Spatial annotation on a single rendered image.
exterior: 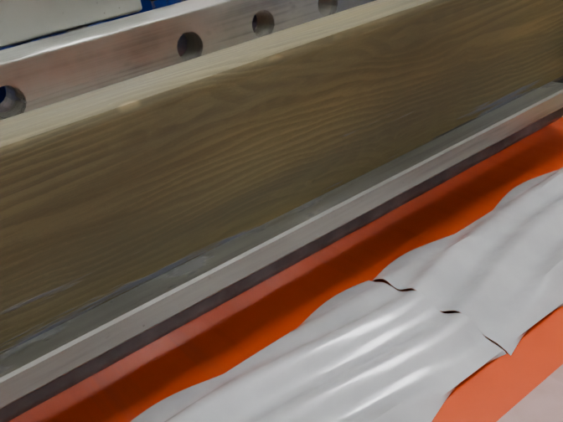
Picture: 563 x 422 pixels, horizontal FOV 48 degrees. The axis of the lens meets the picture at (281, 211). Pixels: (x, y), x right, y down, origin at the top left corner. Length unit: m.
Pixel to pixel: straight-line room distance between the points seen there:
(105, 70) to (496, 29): 0.26
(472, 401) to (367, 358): 0.04
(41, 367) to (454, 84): 0.21
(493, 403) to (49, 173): 0.16
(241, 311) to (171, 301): 0.06
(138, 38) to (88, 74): 0.04
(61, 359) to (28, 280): 0.03
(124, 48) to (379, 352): 0.31
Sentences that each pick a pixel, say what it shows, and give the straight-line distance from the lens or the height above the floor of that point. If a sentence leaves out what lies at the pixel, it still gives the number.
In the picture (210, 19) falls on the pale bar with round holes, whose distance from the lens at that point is 0.50.
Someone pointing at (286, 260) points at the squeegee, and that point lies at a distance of 0.28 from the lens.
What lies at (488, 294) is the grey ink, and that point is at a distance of 0.26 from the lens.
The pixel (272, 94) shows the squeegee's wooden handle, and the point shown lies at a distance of 0.24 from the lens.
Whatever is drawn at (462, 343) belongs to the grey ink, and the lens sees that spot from 0.24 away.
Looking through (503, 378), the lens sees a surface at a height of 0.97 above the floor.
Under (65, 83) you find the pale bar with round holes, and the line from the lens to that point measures 0.46.
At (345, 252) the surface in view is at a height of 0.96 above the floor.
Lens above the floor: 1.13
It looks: 28 degrees down
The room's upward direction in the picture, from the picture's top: 9 degrees counter-clockwise
